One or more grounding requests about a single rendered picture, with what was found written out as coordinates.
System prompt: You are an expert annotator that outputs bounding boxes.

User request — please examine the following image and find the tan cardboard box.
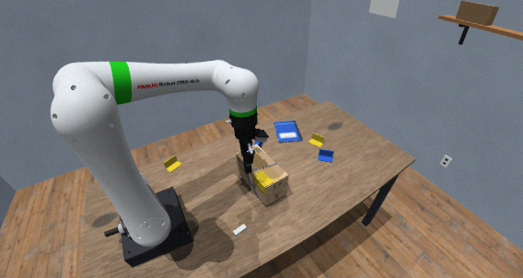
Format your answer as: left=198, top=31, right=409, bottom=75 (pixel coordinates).
left=236, top=144, right=289, bottom=206

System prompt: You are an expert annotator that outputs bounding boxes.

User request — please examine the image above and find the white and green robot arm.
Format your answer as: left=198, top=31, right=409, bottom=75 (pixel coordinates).
left=51, top=60, right=259, bottom=247

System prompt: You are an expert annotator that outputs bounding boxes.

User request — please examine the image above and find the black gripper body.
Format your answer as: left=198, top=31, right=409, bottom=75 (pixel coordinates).
left=234, top=127, right=255, bottom=149

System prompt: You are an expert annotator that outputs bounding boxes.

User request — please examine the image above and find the blue notebook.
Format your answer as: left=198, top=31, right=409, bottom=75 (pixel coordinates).
left=273, top=121, right=303, bottom=143

